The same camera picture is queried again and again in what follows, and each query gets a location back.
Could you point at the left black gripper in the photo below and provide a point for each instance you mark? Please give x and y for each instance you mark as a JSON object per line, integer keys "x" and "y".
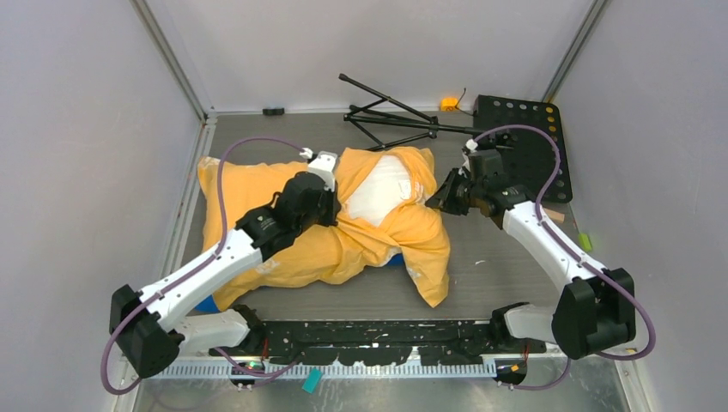
{"x": 329, "y": 219}

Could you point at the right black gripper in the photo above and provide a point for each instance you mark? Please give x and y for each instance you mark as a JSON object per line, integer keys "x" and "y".
{"x": 444, "y": 200}

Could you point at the white pillow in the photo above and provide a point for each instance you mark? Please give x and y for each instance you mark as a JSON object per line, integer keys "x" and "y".
{"x": 384, "y": 189}

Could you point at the yellow printed pillowcase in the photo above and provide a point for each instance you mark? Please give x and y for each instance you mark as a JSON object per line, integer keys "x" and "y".
{"x": 332, "y": 254}

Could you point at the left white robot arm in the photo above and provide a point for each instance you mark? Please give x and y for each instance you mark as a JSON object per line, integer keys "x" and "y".
{"x": 152, "y": 326}

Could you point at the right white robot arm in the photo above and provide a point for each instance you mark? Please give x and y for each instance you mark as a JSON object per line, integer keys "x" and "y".
{"x": 593, "y": 312}

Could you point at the black folded tripod stand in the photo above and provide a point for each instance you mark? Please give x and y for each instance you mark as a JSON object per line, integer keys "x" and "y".
{"x": 429, "y": 126}

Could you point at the black perforated metal plate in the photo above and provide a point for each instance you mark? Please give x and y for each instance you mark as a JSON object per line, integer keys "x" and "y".
{"x": 527, "y": 156}

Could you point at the orange tape roll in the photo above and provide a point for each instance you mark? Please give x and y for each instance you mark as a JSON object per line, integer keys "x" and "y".
{"x": 449, "y": 104}

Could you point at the wooden block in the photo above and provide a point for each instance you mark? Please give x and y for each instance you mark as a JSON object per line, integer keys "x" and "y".
{"x": 555, "y": 216}

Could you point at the blue cloth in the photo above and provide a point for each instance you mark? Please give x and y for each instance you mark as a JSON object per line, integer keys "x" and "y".
{"x": 208, "y": 305}

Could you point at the green block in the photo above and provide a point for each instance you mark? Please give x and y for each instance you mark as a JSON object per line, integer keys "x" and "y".
{"x": 585, "y": 242}

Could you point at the teal tape piece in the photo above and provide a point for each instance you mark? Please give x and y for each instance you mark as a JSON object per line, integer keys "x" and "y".
{"x": 312, "y": 380}

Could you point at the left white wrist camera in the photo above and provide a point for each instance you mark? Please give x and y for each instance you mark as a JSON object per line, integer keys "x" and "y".
{"x": 322, "y": 164}

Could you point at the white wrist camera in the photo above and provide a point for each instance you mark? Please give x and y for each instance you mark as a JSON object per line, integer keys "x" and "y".
{"x": 322, "y": 164}
{"x": 470, "y": 147}

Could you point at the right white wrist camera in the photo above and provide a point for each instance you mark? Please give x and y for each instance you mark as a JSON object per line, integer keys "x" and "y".
{"x": 470, "y": 147}

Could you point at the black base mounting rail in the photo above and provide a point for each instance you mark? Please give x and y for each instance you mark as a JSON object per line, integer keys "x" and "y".
{"x": 380, "y": 343}

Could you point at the white slotted cable duct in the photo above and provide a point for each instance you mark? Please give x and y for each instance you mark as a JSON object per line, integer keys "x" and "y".
{"x": 410, "y": 369}

